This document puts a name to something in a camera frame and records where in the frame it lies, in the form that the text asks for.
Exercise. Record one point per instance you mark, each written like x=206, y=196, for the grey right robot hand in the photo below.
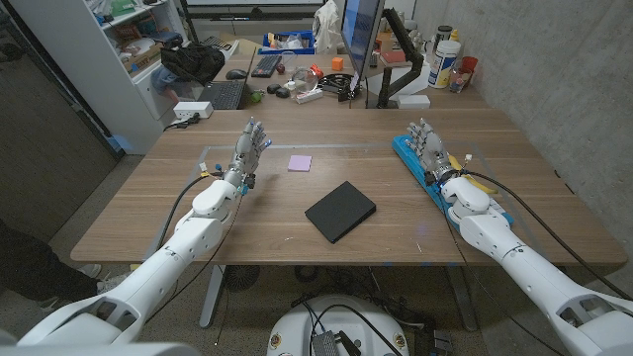
x=431, y=148

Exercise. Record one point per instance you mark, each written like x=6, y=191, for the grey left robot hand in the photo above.
x=246, y=151

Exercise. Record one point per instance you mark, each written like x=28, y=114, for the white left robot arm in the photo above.
x=193, y=237

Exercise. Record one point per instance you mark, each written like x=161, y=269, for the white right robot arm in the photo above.
x=494, y=237

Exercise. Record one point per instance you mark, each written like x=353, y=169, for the blue toy piano keyboard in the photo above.
x=405, y=152

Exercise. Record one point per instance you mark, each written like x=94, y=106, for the purple sticky note pad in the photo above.
x=300, y=163

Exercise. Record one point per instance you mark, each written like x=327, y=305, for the yellow toy banana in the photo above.
x=477, y=183

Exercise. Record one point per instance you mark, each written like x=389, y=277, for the black photo album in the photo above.
x=340, y=211

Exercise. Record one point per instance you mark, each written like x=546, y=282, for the white box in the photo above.
x=413, y=101

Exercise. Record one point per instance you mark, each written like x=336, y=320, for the green ball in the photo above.
x=255, y=97

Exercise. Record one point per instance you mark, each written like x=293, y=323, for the black laptop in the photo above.
x=225, y=94

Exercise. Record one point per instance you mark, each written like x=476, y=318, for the white power strip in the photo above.
x=193, y=110

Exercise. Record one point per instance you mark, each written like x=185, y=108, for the small black case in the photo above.
x=282, y=92

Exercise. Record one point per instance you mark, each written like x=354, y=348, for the black computer mouse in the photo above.
x=236, y=74

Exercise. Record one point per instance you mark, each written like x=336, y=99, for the white wipes canister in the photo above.
x=443, y=64

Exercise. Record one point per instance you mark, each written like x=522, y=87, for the black computer keyboard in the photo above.
x=266, y=65

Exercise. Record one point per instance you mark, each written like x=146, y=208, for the clear glass bowl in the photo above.
x=304, y=80

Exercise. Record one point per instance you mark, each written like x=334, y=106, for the red cup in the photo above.
x=470, y=65

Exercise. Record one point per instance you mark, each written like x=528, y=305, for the black backpack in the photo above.
x=193, y=62

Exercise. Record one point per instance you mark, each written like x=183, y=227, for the blue plastic bin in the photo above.
x=309, y=42

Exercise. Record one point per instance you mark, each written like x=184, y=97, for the orange cube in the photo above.
x=337, y=63

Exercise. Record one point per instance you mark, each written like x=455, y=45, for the black round fan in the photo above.
x=241, y=277

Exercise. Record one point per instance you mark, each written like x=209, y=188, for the computer monitor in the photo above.
x=358, y=29

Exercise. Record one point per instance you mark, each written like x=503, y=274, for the white plastic bag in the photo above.
x=327, y=27

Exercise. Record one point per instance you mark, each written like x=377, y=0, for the grey table leg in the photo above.
x=464, y=301
x=211, y=296

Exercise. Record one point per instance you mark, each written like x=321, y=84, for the white shelf unit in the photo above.
x=94, y=74

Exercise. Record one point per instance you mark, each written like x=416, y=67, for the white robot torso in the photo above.
x=297, y=321

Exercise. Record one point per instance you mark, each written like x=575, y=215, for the white sneaker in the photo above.
x=111, y=283
x=90, y=270

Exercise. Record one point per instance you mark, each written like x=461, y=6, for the person leg black trousers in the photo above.
x=29, y=272

